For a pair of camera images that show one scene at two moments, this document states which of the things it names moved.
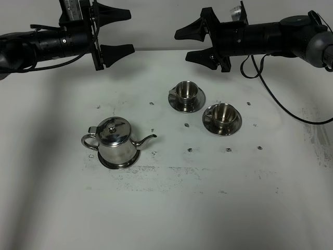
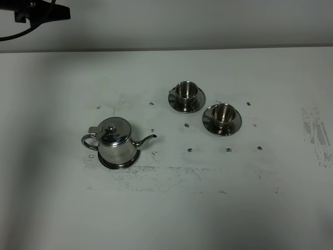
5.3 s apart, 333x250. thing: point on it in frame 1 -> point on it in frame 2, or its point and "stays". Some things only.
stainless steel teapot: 112,137 stays
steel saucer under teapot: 118,166 stays
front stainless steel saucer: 209,123 stays
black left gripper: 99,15 -> 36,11
